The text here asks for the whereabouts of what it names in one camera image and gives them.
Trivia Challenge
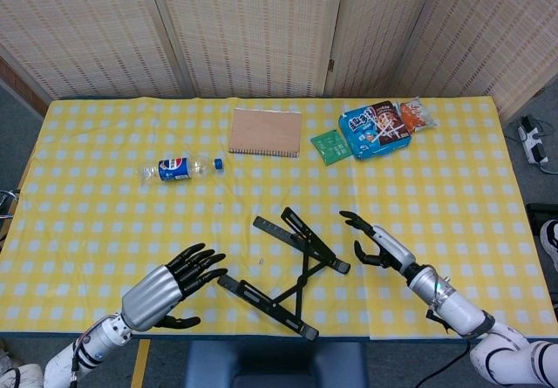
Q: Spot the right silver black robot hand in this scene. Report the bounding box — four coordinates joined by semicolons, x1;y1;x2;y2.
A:
338;210;418;278

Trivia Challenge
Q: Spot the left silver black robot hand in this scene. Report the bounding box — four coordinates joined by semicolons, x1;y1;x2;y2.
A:
120;242;228;332

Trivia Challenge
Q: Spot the black folding laptop stand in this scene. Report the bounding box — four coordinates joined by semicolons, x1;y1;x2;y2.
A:
216;207;352;342

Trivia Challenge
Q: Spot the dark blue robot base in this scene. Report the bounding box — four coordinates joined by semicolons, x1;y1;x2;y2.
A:
182;339;370;388

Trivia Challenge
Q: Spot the yellow white checkered tablecloth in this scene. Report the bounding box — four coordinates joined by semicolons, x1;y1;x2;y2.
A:
0;96;553;341

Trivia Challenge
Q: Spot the yellow floor tape strip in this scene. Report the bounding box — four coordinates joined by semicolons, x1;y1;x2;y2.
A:
130;338;152;388

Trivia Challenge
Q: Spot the blue brown cookie package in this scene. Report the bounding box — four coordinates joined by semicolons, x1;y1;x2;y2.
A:
337;101;413;161

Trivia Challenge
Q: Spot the green flat packet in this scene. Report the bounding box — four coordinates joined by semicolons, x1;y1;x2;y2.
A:
310;128;352;167

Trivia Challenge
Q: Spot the clear Pepsi plastic bottle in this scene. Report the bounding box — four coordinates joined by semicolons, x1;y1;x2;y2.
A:
138;156;226;187

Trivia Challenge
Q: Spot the orange snack bag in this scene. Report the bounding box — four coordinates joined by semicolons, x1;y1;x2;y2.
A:
398;96;439;134

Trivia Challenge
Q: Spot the white shoe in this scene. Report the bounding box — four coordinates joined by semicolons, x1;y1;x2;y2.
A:
0;340;17;368

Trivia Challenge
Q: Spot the black white sneaker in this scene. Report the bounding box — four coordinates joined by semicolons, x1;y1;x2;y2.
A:
540;220;558;272

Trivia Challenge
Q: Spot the brown spiral notebook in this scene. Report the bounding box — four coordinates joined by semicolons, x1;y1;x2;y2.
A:
228;107;303;159

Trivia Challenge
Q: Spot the white power strip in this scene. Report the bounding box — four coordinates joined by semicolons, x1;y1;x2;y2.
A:
517;116;551;166

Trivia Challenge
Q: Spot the woven folding screen panel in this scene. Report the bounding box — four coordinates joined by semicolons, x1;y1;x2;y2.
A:
391;0;558;119
0;0;195;101
324;0;437;98
143;0;348;99

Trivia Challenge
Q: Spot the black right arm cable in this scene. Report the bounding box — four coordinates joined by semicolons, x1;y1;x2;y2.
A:
444;337;479;378

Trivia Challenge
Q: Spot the metal tube frame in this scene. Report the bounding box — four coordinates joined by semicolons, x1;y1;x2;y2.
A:
0;189;22;220

